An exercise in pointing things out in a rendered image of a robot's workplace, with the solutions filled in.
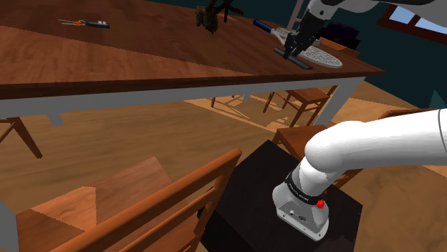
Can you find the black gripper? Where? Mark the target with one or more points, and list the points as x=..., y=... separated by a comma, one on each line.
x=310, y=24

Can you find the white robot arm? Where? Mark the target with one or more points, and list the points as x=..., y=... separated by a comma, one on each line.
x=377, y=139

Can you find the black flat bar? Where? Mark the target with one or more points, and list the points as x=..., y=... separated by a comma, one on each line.
x=302, y=63

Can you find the dark branched figure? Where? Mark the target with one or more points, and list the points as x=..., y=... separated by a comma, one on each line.
x=209, y=19

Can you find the wooden table with grey legs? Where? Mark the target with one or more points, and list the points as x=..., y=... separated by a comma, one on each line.
x=146, y=59

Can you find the black robot stand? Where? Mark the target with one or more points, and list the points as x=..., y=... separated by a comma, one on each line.
x=251, y=195

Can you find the window with brown frame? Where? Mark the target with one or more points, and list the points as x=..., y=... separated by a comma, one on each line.
x=412, y=21

